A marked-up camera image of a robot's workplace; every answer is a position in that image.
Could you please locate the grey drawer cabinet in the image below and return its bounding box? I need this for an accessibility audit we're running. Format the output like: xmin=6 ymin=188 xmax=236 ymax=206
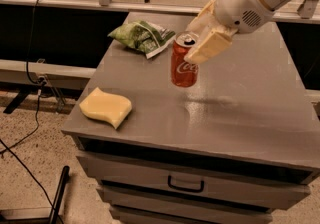
xmin=63 ymin=23 xmax=320 ymax=224

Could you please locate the black metal stand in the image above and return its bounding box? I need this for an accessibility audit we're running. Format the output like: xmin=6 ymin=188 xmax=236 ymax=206
xmin=0 ymin=166 xmax=70 ymax=224

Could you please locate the green chip bag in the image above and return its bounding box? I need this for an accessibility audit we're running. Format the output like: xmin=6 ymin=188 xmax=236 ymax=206
xmin=108 ymin=20 xmax=175 ymax=59

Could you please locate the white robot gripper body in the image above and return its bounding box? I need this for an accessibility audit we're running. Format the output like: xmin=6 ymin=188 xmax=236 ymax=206
xmin=214 ymin=0 xmax=273 ymax=33

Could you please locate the yellow sponge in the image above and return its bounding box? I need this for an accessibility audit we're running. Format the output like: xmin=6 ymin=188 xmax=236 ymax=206
xmin=79 ymin=87 xmax=132 ymax=129

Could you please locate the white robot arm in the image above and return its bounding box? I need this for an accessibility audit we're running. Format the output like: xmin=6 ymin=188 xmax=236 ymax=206
xmin=184 ymin=0 xmax=290 ymax=64

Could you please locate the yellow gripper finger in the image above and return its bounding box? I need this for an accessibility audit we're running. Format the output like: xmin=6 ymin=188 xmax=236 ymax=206
xmin=184 ymin=29 xmax=233 ymax=64
xmin=186 ymin=0 xmax=217 ymax=36

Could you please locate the black power cable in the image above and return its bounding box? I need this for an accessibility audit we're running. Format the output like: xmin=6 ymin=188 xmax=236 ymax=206
xmin=0 ymin=0 xmax=64 ymax=224

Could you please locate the red coke can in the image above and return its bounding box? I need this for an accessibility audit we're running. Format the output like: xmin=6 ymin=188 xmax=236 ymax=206
xmin=171 ymin=31 xmax=198 ymax=87

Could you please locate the black drawer handle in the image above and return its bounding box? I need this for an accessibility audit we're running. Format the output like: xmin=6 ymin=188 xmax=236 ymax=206
xmin=166 ymin=174 xmax=205 ymax=194

